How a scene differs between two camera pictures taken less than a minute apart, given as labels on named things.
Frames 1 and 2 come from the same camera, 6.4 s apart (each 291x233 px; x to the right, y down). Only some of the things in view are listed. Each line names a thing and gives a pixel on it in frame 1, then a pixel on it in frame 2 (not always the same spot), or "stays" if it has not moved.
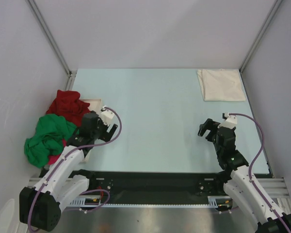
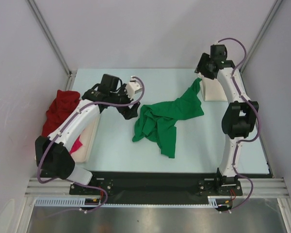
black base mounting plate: (112, 184) stays
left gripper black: (105, 135) to (127, 112)
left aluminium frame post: (71, 72) stays
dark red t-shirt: (69, 104) stays
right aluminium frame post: (275, 7) stays
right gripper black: (209, 124) to (204, 58)
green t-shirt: (51, 130) to (156, 122)
